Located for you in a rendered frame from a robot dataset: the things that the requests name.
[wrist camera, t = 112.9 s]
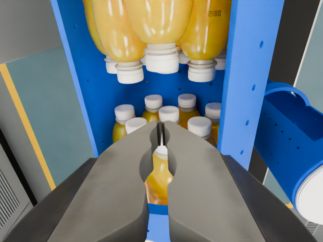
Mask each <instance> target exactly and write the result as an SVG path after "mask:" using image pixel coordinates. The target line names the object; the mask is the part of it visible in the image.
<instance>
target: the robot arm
mask: <svg viewBox="0 0 323 242"><path fill-rule="evenodd" d="M161 139H162V141H163V146H165V147H166V148H167V156H168V170H169V172H170V173H171V174H172V175H173V179H172V180H171V182H170V183H169V184H168V187H167V196H168V217H169V236H170V241H171V242H317V240H316V239H315V238H314V236H313V235H312V234H311V233H310V231H309V230H308V229H307V228H306V226H305V225H304V224H303V223H302V222H301V221H300V220H299V218H298V217H297V216H296V215H295V214H294V213H293V212H292V211H291V210H290V209H289V208H288V207H287V206H286V205H285V204H284V203H283V202H282V201H281V200H280V199H279V198H278V197H276V196H275V195H274V194H273V193H272V192H271V191H270V190H269V189H267V188H266V187H265V186H264V185H263V184H262V183H261V182H260V181H258V180H257V179H256V178H255V177H254V176H253V175H252V174H251V173H249V172H248V171H247V170H246V169H245V168H244V167H243V166H242V165H240V164H239V163H238V162H237V161H236V160H235V159H234V158H233V157H231V156H230V155H223V154H222V153H221V152H220V151H219V150H218V149H217V148H215V147H214V146H213V145H212V144H210V143H209V142H208V141H206V140H204V139H203V138H201V137H199V136H198V135H196V134H194V133H192V132H191V131H189V130H187V129H185V128H183V127H181V126H180V125H178V124H176V123H174V122H172V121H165V122H159V121H150V122H149V123H147V124H145V125H143V126H142V127H140V128H138V129H136V130H135V131H133V132H131V133H129V134H128V135H126V136H124V137H122V138H121V139H119V140H118V141H116V142H115V143H113V144H112V145H111V146H110V147H108V148H107V149H106V150H105V151H104V152H102V153H101V154H100V155H99V156H98V157H97V158H89V159H88V160H87V161H86V162H85V163H83V164H82V165H81V166H80V167H79V168H78V169H77V170H75V171H74V172H73V173H72V174H71V175H70V176H69V177H67V178H66V179H65V180H64V181H63V182H62V183H60V184H59V185H58V186H57V187H56V188H55V189H54V190H52V191H51V192H50V193H49V194H48V195H47V196H45V197H44V198H43V199H42V200H41V201H40V202H39V203H38V204H36V205H35V206H34V207H33V208H32V209H31V210H30V211H29V212H28V213H27V214H26V215H25V216H24V217H23V218H22V219H21V220H20V221H19V222H18V223H17V224H16V225H15V227H14V228H13V229H12V230H11V231H10V232H9V233H8V235H7V236H6V237H5V238H4V239H3V241H2V242H145V241H146V238H147V232H148V224H149V206H148V198H147V190H146V185H145V181H146V179H147V177H148V176H149V175H150V174H151V173H152V172H153V169H154V167H153V156H152V155H153V153H154V151H155V150H156V149H157V148H158V146H161Z"/></svg>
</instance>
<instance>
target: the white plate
mask: <svg viewBox="0 0 323 242"><path fill-rule="evenodd" d="M295 204H296V208H297V210H298V211H299V213H300V214H301V215H302V216H303V217H304V218H305V219H307V220H309V221H311V222H314V223H317V224H321V225H323V165H321V166H320V167H318V168H317V169H316V170H314V171H313V172H312V173H311V174H310V175H309V176H308V177H307V178H306V179H305V180H304V181H303V182H302V184H301V185H300V187H299V189H298V191H297V193H296V198H295Z"/></svg>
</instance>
